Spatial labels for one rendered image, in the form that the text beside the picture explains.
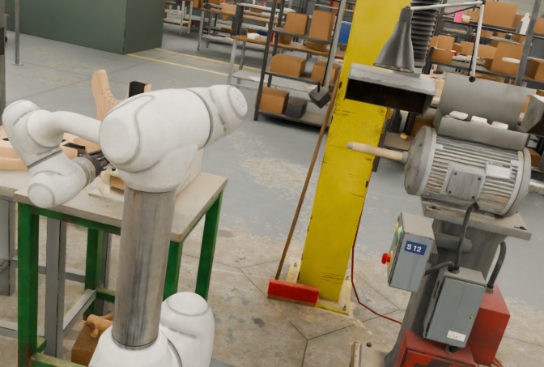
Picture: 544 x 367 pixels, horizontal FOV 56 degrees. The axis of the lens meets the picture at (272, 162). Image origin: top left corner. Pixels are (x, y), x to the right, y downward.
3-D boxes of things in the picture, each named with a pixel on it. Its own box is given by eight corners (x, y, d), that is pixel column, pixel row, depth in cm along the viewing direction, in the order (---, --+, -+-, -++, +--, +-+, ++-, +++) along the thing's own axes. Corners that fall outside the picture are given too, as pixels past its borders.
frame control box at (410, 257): (448, 285, 182) (470, 221, 174) (457, 321, 162) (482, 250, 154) (380, 268, 186) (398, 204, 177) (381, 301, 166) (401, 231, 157)
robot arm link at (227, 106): (185, 98, 120) (145, 105, 109) (244, 68, 110) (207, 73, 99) (206, 150, 121) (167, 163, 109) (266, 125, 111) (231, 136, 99)
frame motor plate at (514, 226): (512, 213, 196) (515, 204, 195) (529, 241, 174) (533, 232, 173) (418, 192, 201) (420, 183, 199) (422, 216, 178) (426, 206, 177)
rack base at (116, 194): (173, 198, 196) (174, 195, 195) (158, 213, 182) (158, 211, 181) (108, 181, 199) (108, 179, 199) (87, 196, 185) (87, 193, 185)
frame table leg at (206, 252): (200, 350, 254) (224, 184, 224) (196, 357, 249) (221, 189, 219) (189, 347, 255) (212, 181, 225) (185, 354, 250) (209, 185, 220)
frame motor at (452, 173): (503, 203, 196) (525, 139, 188) (521, 233, 171) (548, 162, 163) (397, 179, 202) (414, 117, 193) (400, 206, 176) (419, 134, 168)
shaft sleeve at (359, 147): (402, 151, 186) (402, 156, 183) (401, 157, 188) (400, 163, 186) (354, 140, 188) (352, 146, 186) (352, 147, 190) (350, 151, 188)
